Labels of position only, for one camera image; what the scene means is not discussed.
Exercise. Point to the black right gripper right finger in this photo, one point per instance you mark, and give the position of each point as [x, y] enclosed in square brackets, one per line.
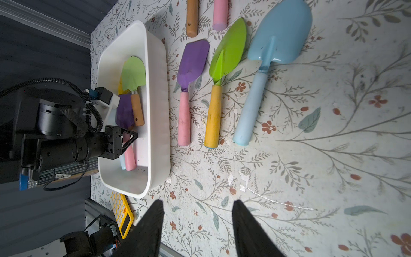
[250, 239]

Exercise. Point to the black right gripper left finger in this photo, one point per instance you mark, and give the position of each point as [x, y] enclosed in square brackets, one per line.
[145, 239]

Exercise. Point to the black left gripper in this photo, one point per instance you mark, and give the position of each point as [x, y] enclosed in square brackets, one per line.
[100, 112]

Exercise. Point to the blue shovel blue handle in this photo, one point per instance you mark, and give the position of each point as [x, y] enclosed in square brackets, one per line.
[122, 161]

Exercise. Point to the purple shovel pink handle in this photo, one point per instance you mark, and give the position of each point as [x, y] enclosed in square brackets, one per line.
[190, 69]
[220, 15]

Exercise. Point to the green shovel yellow handle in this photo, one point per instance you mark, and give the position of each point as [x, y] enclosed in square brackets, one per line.
[226, 58]

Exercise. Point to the green shovel wooden handle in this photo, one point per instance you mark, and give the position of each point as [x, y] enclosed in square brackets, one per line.
[192, 18]
[134, 76]

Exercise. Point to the light blue shovel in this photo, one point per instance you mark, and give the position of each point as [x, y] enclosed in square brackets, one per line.
[280, 38]

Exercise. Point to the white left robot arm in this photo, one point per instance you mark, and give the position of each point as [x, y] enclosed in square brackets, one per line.
[49, 132]

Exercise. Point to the white plastic storage box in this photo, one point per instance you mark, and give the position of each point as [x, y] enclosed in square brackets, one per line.
[152, 148]

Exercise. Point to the yellow calculator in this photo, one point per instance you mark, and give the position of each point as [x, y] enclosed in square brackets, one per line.
[122, 212]

